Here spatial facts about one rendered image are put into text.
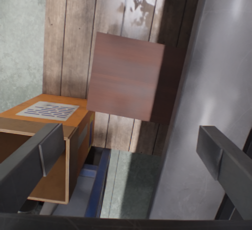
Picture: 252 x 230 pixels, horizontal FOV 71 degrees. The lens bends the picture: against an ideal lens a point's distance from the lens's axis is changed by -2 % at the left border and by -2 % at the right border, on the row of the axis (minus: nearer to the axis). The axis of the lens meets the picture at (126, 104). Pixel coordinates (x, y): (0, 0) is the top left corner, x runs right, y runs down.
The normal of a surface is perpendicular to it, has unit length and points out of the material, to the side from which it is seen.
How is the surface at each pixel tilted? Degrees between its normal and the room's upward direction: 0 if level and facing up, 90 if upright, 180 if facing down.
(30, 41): 0
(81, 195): 0
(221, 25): 0
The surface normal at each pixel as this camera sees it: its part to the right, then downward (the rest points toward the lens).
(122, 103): -0.03, 0.28
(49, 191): 0.11, -0.95
